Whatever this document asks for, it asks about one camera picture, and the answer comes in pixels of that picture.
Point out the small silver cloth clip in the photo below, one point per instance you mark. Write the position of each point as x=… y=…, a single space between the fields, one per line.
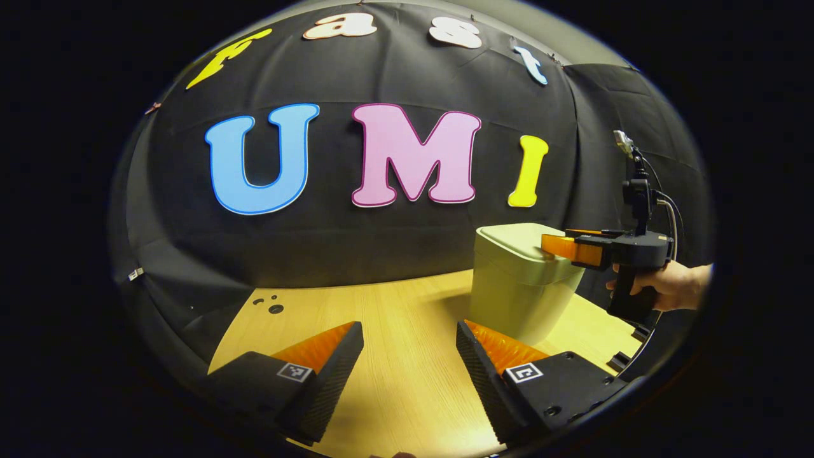
x=135 y=274

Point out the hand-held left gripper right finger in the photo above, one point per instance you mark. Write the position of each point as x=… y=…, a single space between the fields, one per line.
x=483 y=388

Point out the wooden desktop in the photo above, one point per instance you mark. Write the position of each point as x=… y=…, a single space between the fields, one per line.
x=394 y=356

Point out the black table edge bracket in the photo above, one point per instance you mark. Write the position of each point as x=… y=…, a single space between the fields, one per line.
x=642 y=332
x=620 y=360

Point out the black backdrop cloth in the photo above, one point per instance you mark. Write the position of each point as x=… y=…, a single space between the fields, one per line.
x=381 y=254

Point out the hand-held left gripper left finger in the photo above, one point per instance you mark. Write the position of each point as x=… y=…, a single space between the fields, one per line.
x=331 y=381

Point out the small orange cloth clamp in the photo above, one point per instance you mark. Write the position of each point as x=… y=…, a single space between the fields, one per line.
x=152 y=108

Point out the green desktop garbage bin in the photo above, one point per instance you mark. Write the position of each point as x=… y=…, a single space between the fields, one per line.
x=521 y=286

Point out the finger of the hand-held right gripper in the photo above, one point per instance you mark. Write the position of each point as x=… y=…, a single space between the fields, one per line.
x=594 y=232
x=572 y=249

